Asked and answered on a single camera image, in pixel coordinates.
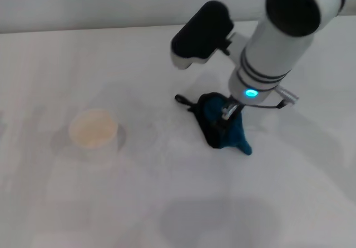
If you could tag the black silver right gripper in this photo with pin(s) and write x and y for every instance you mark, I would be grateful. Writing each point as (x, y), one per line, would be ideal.
(229, 113)

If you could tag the blue rag with black trim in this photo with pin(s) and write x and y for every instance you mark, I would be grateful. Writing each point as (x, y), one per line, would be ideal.
(236, 136)

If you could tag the white paper cup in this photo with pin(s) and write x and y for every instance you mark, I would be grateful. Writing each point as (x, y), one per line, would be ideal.
(93, 128)

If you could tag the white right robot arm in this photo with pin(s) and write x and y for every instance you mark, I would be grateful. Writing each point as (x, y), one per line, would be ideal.
(272, 50)

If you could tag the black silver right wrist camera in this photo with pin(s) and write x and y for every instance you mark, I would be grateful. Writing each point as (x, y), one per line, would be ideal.
(200, 34)

